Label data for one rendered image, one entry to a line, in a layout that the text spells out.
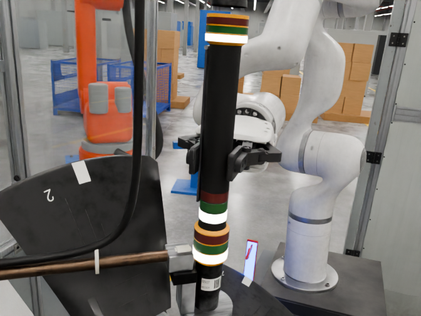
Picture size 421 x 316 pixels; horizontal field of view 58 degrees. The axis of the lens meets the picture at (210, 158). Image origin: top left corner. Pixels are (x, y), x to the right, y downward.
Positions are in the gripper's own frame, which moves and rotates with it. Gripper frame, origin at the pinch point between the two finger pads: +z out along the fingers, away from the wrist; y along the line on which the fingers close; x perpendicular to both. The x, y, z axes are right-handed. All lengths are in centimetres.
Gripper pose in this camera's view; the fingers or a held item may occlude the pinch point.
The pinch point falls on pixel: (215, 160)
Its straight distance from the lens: 43.3
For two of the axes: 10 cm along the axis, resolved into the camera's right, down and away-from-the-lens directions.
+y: -9.5, -1.6, 2.7
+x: 0.7, -9.5, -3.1
